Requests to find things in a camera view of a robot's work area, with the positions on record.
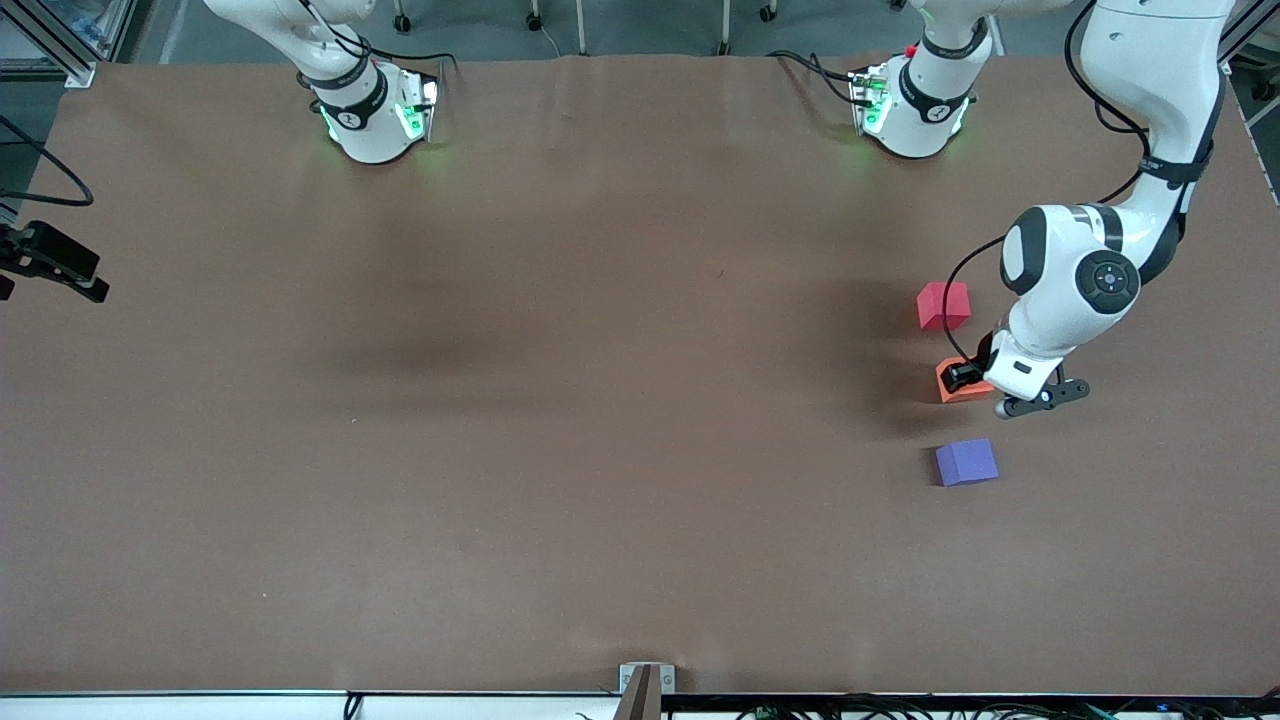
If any orange foam block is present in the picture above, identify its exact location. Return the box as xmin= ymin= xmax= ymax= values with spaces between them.
xmin=935 ymin=356 xmax=998 ymax=406

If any red foam block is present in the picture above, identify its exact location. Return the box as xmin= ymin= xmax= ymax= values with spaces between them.
xmin=916 ymin=281 xmax=973 ymax=332

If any purple foam block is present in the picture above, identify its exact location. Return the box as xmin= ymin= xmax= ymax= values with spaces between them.
xmin=935 ymin=438 xmax=1000 ymax=488

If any large table cover sheet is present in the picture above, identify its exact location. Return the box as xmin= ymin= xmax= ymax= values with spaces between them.
xmin=0 ymin=52 xmax=1280 ymax=696

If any aluminium frame profile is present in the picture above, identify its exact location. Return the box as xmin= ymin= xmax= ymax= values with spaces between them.
xmin=1215 ymin=0 xmax=1280 ymax=78
xmin=0 ymin=0 xmax=98 ymax=89

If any black left arm base cable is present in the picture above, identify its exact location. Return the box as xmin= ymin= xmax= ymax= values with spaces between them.
xmin=765 ymin=48 xmax=863 ymax=106

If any black arm base cable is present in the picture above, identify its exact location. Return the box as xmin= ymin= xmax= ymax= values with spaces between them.
xmin=765 ymin=48 xmax=863 ymax=106
xmin=300 ymin=0 xmax=459 ymax=76

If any black right arm base cable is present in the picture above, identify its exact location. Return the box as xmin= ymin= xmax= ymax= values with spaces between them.
xmin=300 ymin=0 xmax=459 ymax=76

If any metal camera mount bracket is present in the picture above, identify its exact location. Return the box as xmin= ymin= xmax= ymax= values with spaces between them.
xmin=618 ymin=662 xmax=677 ymax=720

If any white table edge rail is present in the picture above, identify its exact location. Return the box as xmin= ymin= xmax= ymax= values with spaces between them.
xmin=0 ymin=692 xmax=621 ymax=720

